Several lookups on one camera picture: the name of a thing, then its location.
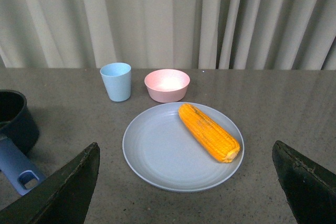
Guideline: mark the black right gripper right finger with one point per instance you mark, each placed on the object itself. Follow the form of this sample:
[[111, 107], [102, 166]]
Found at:
[[308, 186]]

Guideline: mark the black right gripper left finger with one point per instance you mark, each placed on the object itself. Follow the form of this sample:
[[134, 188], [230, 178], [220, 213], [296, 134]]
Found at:
[[64, 197]]

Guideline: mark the yellow corn cob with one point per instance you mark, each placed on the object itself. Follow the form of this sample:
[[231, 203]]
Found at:
[[216, 140]]

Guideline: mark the dark blue saucepan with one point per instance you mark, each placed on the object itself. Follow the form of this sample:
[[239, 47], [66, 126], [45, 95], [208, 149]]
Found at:
[[19, 133]]

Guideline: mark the light blue plate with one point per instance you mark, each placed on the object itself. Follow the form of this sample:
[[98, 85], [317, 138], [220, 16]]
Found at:
[[160, 149]]

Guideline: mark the light blue cup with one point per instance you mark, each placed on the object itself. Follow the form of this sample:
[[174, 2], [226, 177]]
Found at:
[[116, 78]]

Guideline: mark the pink bowl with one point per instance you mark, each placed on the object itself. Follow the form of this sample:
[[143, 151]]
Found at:
[[167, 85]]

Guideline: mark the white curtain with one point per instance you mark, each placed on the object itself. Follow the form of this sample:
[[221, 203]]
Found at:
[[204, 34]]

